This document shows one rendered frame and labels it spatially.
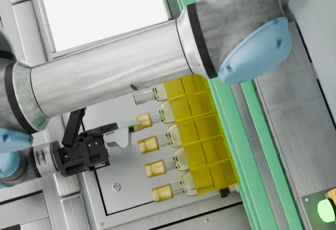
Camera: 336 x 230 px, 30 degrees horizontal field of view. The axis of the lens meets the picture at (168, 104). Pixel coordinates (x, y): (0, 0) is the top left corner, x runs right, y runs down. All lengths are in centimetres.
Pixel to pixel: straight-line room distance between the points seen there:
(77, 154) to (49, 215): 23
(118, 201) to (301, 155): 50
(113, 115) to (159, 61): 73
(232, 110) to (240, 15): 49
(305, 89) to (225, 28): 51
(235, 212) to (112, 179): 32
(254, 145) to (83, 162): 39
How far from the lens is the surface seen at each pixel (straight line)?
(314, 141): 134
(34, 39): 173
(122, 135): 144
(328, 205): 127
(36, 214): 166
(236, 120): 135
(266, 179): 133
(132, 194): 159
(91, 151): 145
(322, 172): 133
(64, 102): 96
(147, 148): 146
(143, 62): 92
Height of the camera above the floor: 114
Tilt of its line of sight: 3 degrees down
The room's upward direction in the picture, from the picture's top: 106 degrees counter-clockwise
